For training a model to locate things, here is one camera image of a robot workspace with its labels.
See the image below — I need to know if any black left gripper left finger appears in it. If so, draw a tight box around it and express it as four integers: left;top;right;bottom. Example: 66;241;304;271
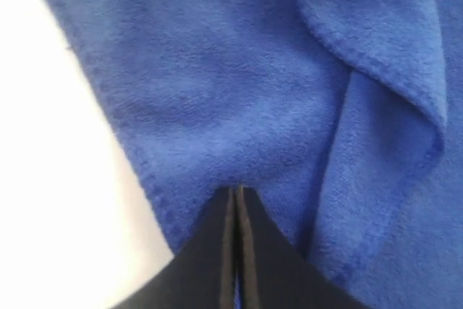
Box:
116;187;236;309

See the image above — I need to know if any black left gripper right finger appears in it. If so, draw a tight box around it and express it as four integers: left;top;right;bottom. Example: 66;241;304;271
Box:
235;186;358;308

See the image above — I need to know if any blue microfiber towel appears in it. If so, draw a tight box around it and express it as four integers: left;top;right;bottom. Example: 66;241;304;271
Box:
46;0;462;308

